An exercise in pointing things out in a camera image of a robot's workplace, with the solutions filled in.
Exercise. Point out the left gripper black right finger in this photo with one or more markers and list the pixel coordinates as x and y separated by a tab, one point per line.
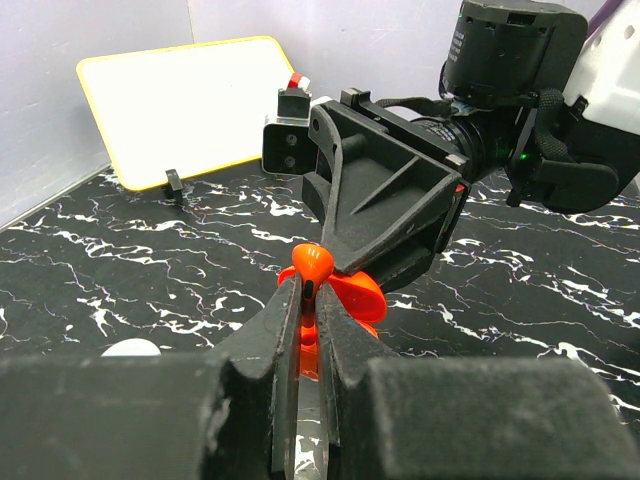
347	405

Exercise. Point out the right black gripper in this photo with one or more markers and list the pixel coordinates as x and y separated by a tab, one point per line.
392	179

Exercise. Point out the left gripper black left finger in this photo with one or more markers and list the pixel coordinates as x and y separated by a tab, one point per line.
251	431

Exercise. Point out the red ball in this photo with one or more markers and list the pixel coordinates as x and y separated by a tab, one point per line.
297	352

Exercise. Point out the white earbud charging case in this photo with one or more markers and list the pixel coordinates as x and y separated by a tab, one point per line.
132	347

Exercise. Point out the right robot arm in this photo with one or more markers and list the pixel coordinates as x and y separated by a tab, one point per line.
528	87

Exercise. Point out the small whiteboard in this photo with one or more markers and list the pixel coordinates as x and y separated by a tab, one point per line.
193	109

